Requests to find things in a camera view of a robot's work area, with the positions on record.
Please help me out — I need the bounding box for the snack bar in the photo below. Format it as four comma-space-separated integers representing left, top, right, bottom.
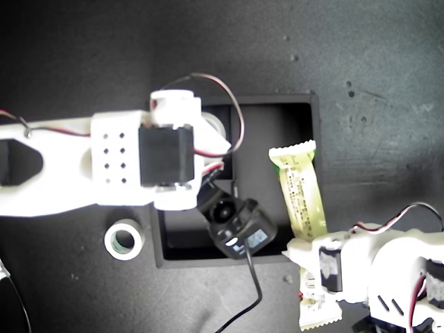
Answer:
268, 139, 343, 332

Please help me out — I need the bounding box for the large white tape roll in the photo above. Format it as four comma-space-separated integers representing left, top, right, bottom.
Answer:
203, 111, 227, 139

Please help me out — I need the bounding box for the red white black wrist wire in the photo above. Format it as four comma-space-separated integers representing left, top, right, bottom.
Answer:
352, 203, 444, 237

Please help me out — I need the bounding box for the black compartment tray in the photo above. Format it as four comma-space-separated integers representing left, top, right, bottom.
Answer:
145, 93, 323, 268

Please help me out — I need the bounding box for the thin black cable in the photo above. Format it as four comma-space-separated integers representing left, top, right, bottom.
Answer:
0, 259, 31, 333

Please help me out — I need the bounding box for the small white tape roll green core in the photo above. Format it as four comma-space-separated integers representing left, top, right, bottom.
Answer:
103, 218, 146, 261

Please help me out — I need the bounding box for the red black forearm wire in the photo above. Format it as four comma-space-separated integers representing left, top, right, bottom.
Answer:
0, 110, 93, 138

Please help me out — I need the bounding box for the black camera cable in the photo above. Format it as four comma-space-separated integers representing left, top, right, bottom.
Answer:
214, 255, 264, 333

